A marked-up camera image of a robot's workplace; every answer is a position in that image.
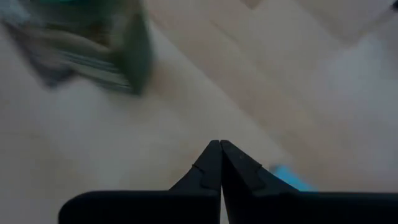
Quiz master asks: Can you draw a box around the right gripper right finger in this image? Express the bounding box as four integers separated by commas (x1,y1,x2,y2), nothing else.
220,139,398,224

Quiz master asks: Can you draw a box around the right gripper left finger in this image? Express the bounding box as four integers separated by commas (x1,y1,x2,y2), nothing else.
58,139,223,224

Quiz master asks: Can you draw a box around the green-lid oregano glass jar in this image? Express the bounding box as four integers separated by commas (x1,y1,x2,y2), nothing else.
2,0,155,96

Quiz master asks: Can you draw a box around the Yellowstone waterfall book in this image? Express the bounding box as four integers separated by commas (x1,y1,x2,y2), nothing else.
269,164,318,192

